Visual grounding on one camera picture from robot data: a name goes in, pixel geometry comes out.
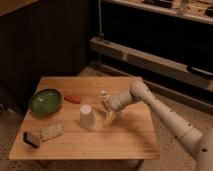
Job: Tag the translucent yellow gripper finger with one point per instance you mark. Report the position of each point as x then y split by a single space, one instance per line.
110 116
103 98

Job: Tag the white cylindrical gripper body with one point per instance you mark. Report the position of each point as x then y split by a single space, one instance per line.
119 101

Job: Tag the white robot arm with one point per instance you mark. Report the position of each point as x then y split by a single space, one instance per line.
197 144

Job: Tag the white ceramic cup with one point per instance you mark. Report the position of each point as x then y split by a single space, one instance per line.
86 116

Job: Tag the dark eraser block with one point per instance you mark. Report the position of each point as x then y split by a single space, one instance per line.
31 139

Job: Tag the white paint tube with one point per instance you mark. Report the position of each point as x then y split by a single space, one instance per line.
105 103

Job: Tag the orange carrot toy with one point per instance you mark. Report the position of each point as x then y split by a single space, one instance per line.
73 99

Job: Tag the wooden table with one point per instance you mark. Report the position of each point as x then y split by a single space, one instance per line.
131 136

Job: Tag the green bowl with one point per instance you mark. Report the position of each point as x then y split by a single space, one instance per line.
45 102

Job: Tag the metal pole stand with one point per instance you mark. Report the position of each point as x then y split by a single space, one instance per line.
101 34

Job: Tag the wooden shelf beam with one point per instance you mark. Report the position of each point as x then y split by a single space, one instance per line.
151 62

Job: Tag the beige sponge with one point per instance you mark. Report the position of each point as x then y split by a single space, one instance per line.
51 131

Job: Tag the black handle object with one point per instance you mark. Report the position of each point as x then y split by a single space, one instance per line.
199 73

